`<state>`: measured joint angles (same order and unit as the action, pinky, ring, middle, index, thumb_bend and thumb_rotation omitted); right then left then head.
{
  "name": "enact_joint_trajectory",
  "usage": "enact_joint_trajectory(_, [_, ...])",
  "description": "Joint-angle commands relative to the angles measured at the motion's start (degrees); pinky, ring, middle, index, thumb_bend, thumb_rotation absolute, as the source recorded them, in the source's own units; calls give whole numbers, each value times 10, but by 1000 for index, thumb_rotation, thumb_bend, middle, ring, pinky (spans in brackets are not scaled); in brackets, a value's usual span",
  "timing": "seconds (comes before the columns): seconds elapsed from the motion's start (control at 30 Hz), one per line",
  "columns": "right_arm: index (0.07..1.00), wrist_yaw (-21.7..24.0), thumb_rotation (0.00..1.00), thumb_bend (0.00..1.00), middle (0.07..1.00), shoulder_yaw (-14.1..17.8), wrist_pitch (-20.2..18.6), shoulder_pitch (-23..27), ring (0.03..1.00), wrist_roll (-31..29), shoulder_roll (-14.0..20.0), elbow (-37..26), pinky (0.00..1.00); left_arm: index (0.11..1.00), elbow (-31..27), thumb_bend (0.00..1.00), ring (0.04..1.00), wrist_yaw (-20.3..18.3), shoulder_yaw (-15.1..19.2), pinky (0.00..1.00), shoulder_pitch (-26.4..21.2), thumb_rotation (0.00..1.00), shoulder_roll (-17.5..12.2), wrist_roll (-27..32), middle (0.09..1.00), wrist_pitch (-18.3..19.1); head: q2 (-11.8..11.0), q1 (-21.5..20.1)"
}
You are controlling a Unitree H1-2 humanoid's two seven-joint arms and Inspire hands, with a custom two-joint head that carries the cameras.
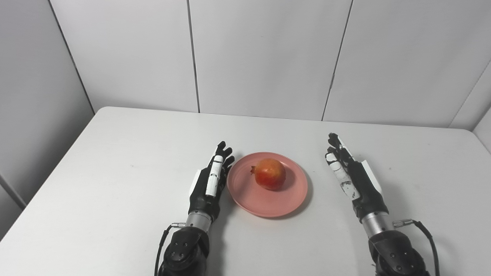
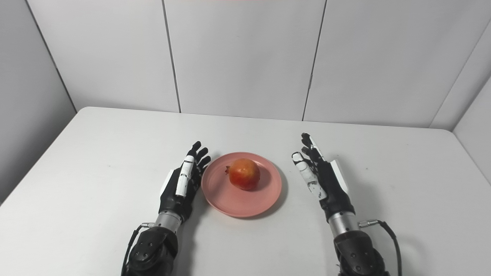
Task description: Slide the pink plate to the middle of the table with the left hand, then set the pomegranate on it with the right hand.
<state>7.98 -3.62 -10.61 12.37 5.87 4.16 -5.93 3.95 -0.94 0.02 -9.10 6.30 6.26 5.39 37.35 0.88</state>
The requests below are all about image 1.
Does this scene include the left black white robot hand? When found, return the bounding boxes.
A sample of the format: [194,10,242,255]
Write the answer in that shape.
[188,141,235,222]

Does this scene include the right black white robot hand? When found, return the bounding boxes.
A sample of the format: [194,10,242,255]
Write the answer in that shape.
[325,133,389,223]

